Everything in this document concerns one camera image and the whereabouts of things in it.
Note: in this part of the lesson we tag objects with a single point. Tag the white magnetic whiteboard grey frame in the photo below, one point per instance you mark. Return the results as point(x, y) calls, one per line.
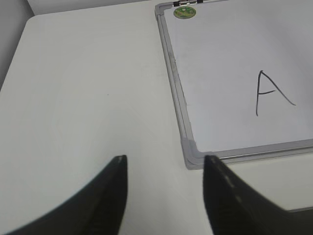
point(241, 77)

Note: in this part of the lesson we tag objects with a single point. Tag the round green magnet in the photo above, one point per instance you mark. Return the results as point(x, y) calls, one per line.
point(184, 12)

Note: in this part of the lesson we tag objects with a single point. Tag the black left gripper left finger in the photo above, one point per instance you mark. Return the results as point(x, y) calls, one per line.
point(97, 209)

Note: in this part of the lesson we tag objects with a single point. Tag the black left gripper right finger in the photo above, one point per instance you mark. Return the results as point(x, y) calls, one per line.
point(235, 208)

